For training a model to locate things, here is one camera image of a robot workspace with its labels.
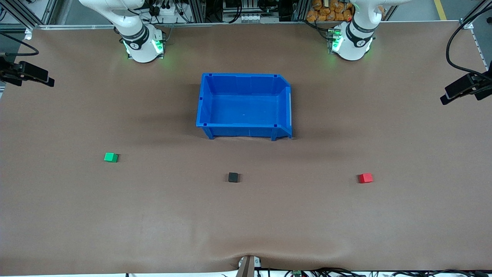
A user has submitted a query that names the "white power strip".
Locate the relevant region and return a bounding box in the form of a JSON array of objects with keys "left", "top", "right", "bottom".
[{"left": 150, "top": 0, "right": 181, "bottom": 17}]

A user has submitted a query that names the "orange objects pile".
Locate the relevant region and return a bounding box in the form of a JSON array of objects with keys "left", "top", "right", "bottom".
[{"left": 306, "top": 0, "right": 355, "bottom": 22}]

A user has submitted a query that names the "brown table mat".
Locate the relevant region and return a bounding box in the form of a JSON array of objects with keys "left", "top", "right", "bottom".
[{"left": 0, "top": 21, "right": 492, "bottom": 275}]

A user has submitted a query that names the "blue plastic storage bin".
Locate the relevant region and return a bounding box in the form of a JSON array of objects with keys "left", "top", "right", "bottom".
[{"left": 196, "top": 73, "right": 293, "bottom": 141}]

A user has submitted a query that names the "white terminal block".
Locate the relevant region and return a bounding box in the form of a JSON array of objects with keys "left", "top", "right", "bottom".
[{"left": 238, "top": 14, "right": 269, "bottom": 23}]

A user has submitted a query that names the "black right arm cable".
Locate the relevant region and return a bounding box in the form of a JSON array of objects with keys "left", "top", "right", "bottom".
[{"left": 0, "top": 33, "right": 40, "bottom": 57}]

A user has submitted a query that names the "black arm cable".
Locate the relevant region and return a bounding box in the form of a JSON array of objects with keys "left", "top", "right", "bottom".
[
  {"left": 446, "top": 4, "right": 492, "bottom": 76},
  {"left": 0, "top": 33, "right": 40, "bottom": 57}
]

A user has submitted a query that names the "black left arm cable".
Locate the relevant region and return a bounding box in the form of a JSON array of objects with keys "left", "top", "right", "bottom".
[{"left": 446, "top": 4, "right": 492, "bottom": 76}]

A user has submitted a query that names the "aluminium frame rail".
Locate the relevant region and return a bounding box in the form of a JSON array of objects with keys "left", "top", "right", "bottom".
[{"left": 33, "top": 21, "right": 473, "bottom": 30}]

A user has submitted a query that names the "black cable bundle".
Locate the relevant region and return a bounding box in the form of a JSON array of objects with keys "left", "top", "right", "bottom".
[{"left": 265, "top": 267, "right": 492, "bottom": 277}]

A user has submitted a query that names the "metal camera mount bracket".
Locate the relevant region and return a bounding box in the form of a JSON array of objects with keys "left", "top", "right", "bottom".
[{"left": 238, "top": 255, "right": 262, "bottom": 277}]

